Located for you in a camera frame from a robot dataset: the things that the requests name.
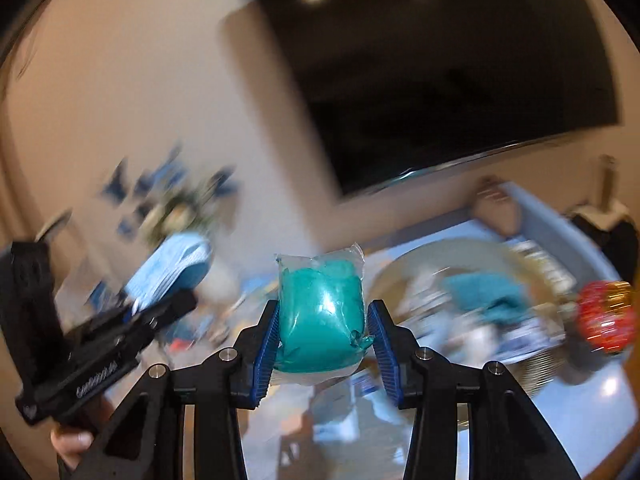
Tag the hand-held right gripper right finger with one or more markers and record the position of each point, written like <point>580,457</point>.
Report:
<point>385,355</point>

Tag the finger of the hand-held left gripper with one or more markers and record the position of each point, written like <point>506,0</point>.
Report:
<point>165,315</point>

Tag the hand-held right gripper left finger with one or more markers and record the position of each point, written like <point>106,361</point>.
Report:
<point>265,355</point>

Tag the blue face mask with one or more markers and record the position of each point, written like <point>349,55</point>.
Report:
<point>170,265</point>

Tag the teal cloth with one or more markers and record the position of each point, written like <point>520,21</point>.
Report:
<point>320,310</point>

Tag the round woven basket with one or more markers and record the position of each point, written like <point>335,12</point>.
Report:
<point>400,275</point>

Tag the person's left hand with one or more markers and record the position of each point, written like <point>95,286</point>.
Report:
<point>72,445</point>

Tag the pale blue artificial flowers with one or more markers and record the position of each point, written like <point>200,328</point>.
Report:
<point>170,215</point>

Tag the teal towel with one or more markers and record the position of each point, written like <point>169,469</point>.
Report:
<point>490,300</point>

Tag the red ornament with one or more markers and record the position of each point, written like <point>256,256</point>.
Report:
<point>602,317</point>

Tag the scale pattern table mat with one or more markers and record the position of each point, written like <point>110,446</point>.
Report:
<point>605,395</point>

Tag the black television screen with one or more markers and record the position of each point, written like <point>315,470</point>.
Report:
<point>450,60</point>

